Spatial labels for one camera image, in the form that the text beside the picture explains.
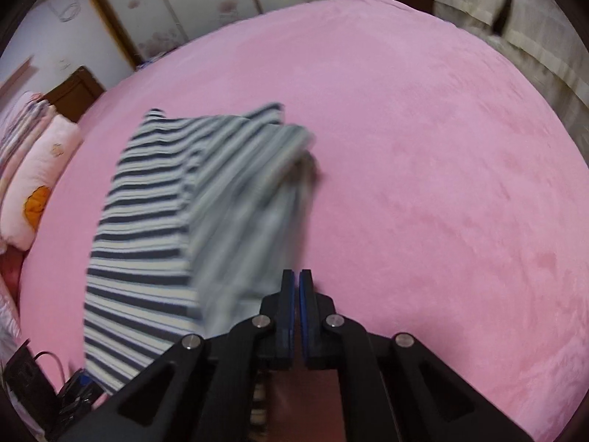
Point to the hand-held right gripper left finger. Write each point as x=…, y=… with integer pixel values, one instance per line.
x=290, y=313

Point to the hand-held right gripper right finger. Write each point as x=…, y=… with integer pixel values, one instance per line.
x=304, y=313

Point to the striped long-sleeve shirt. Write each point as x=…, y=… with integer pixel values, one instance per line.
x=147, y=202

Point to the pink bed blanket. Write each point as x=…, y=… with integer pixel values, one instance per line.
x=414, y=147

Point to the pink cartoon pillow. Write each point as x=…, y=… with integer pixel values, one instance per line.
x=41, y=170

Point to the folded pastel quilt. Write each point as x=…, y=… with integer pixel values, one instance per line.
x=18, y=124

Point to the wooden headboard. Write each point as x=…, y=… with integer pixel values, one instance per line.
x=73, y=92

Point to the floral wardrobe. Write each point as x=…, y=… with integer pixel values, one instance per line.
x=207, y=4

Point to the sofa with beige cover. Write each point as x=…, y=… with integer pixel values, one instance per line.
x=529, y=18

